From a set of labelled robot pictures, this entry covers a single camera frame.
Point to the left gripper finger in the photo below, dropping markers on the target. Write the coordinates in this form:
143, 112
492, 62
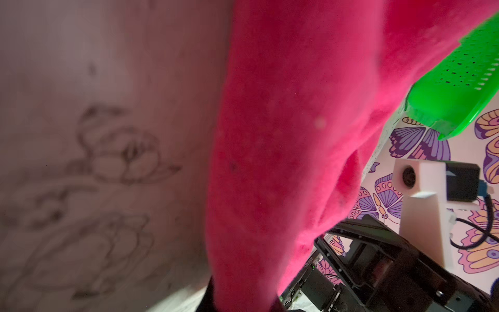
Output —
207, 302

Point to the green plastic basket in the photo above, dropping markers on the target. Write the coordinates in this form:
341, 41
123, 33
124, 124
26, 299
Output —
450, 96

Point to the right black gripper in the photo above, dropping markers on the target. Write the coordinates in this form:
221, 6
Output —
381, 271

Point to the magenta t-shirt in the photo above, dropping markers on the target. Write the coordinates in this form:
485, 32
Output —
309, 87

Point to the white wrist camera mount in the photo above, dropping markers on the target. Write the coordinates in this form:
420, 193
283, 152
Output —
432, 192

